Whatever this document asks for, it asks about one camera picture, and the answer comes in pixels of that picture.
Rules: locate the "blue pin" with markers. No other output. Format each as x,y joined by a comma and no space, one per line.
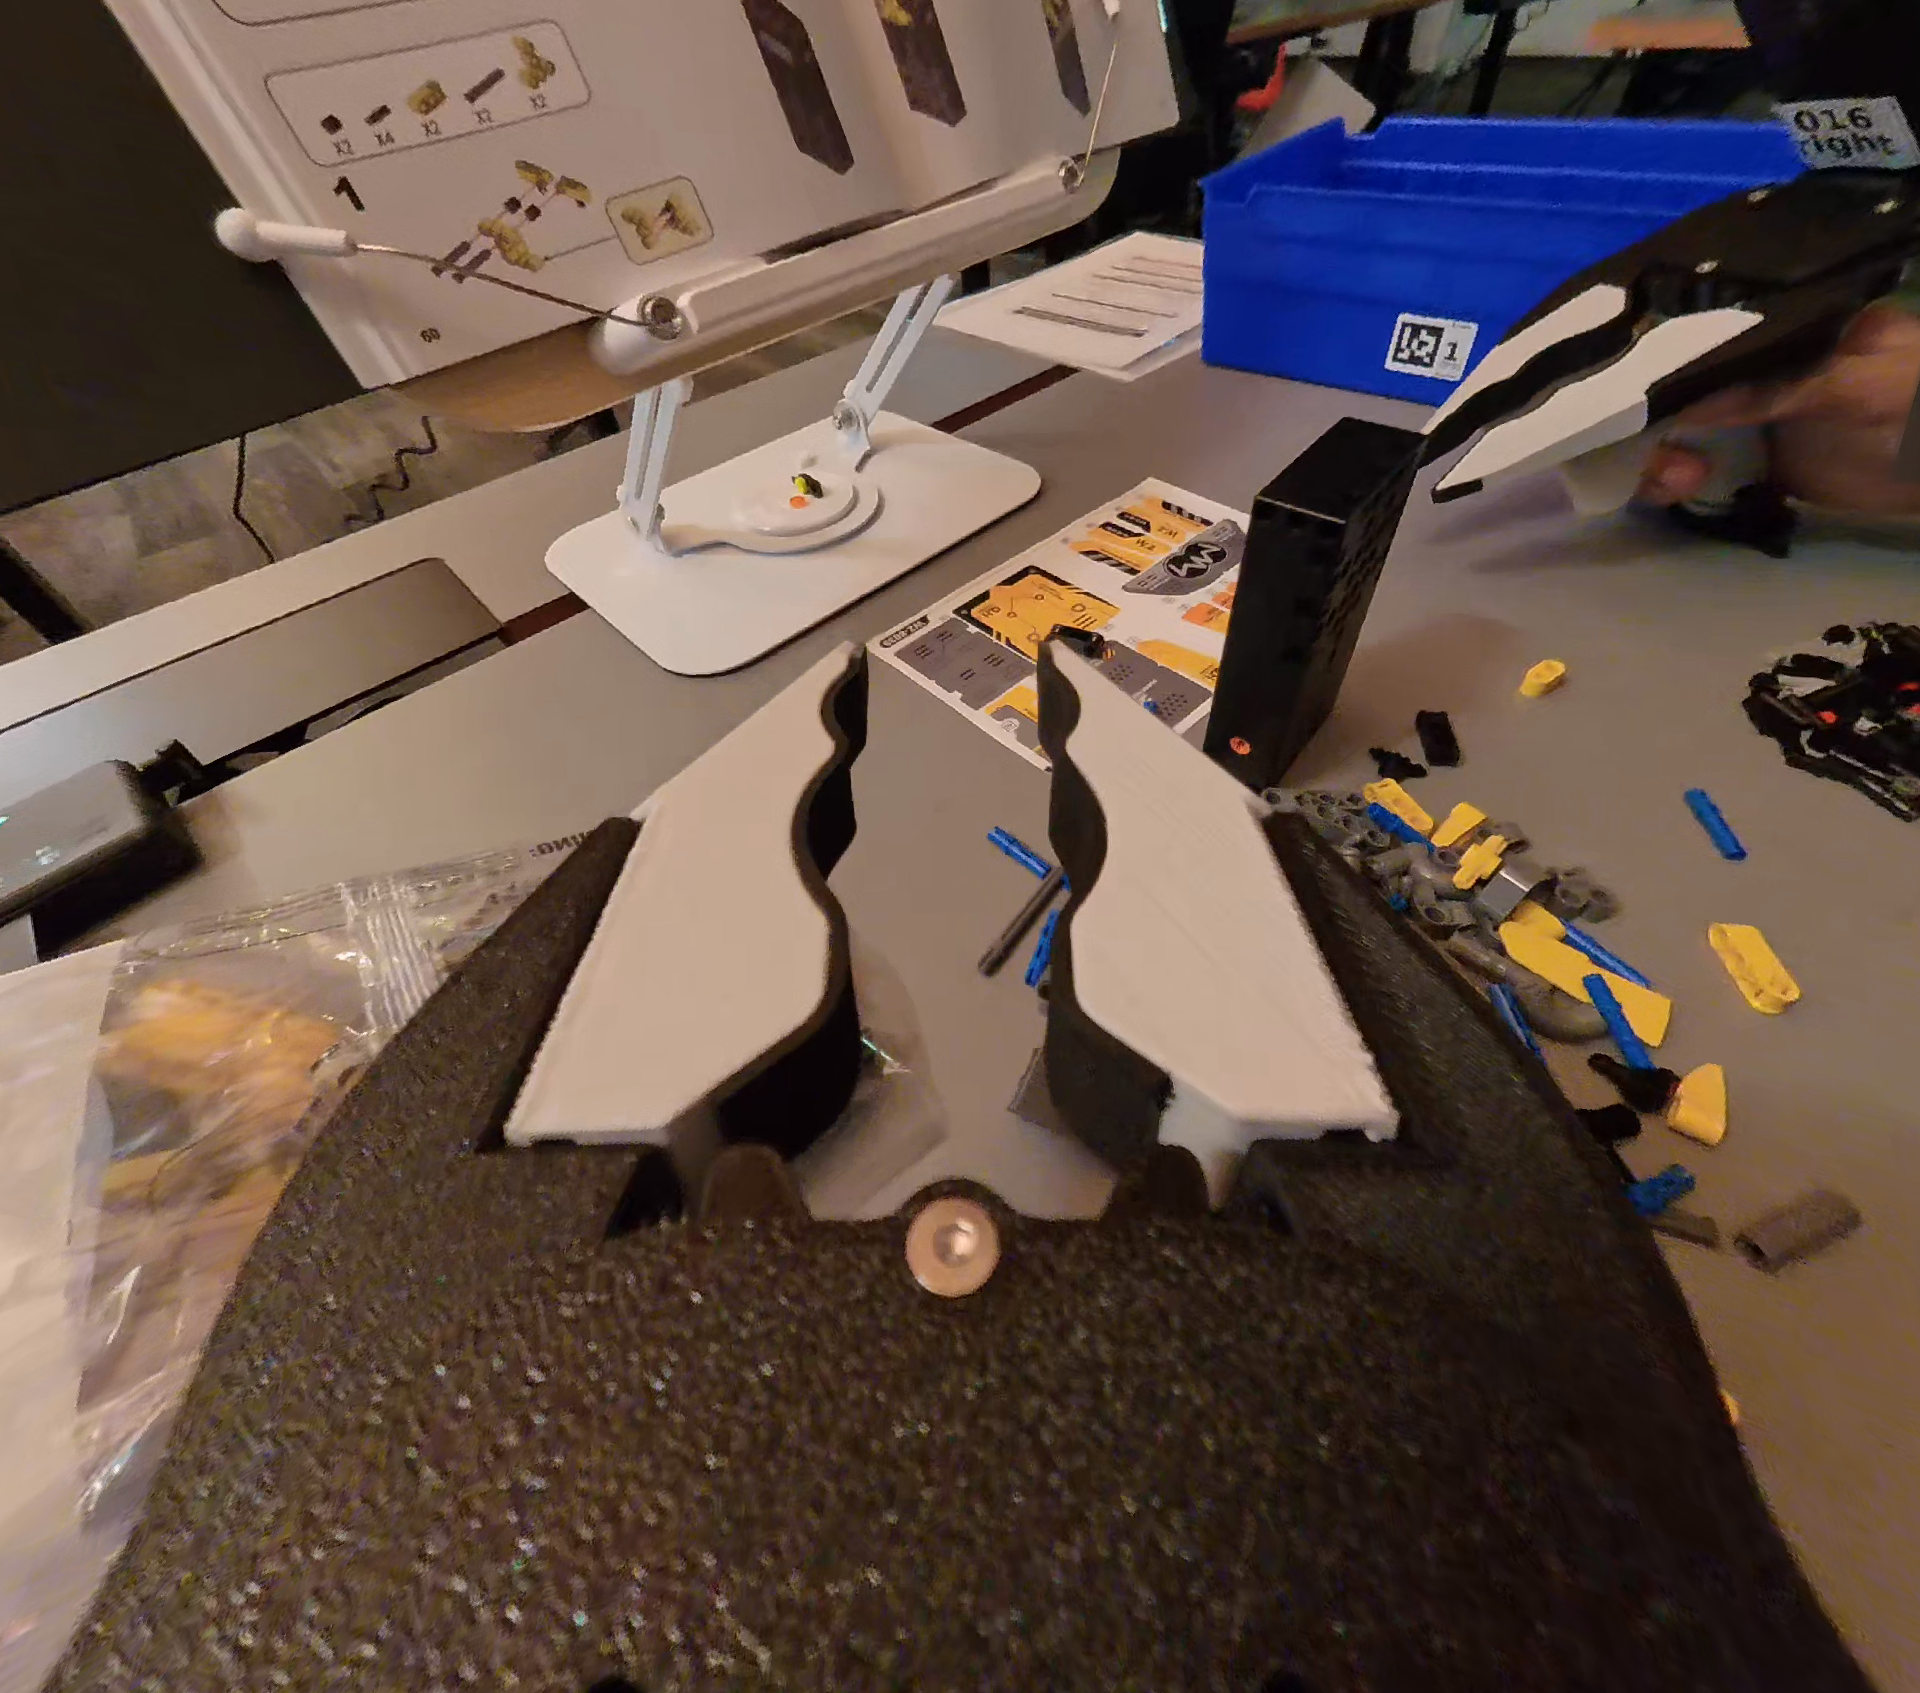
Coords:
1714,824

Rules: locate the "pile of black red pins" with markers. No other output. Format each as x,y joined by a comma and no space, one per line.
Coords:
1846,720

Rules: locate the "black connector piece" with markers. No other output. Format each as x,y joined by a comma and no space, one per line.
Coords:
1082,645

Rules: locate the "printed sticker sheet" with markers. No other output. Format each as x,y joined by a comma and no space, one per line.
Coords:
990,628

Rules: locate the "black desktop hub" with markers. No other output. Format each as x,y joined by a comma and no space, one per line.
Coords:
76,839

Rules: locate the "white printed paper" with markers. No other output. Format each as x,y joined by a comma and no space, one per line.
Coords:
1082,307

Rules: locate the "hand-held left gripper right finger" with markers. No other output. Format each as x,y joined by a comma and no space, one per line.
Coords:
1215,974

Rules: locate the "pile of plastic building pieces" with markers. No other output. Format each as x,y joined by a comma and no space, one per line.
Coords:
1575,974

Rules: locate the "white metal book stand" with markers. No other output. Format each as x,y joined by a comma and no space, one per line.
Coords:
721,614

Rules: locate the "dark grey tube piece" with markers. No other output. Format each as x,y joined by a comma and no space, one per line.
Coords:
1800,1232

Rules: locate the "blue plastic bin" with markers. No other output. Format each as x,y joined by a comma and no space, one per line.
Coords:
1350,253

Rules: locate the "person's right hand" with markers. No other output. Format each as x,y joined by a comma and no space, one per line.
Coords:
1831,420

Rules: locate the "yellow curved piece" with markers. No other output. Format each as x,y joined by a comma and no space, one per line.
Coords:
1542,678

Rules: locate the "black perforated block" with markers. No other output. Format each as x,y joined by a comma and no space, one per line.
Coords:
1299,614

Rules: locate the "clear bag of grey pieces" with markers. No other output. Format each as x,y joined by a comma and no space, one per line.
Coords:
226,1049

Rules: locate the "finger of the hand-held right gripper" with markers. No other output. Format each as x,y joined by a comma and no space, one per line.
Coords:
1621,389
1561,336

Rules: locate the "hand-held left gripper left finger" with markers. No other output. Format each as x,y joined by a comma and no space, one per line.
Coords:
676,974

